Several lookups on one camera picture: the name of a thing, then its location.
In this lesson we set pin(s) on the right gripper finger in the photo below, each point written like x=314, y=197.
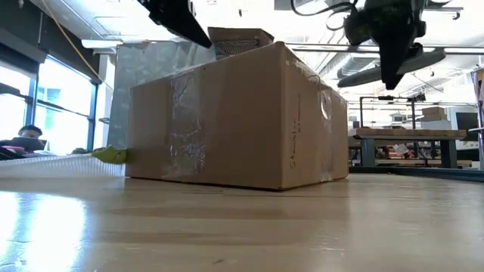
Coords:
x=393, y=64

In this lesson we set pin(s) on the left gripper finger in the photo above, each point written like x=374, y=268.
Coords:
x=181, y=19

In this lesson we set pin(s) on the grey utility knife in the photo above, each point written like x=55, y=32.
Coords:
x=359, y=77

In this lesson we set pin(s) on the brown taped cardboard box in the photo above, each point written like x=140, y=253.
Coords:
x=227, y=121

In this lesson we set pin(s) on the grey leaf-patterned partition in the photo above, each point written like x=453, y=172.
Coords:
x=151, y=64

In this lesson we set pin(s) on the small cardboard box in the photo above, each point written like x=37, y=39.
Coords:
x=238, y=34

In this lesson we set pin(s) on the brown storage box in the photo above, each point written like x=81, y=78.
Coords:
x=434, y=114

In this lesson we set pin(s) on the wooden workbench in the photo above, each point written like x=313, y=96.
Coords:
x=408, y=133

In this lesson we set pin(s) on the white storage box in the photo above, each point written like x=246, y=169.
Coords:
x=435, y=124

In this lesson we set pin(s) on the black monitor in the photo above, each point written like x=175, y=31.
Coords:
x=467, y=121

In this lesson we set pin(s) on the person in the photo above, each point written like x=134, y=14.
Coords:
x=30, y=132

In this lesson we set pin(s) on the clear pouch with green edge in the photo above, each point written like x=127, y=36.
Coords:
x=56, y=166

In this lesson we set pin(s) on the black rig frame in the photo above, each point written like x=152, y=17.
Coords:
x=389, y=99

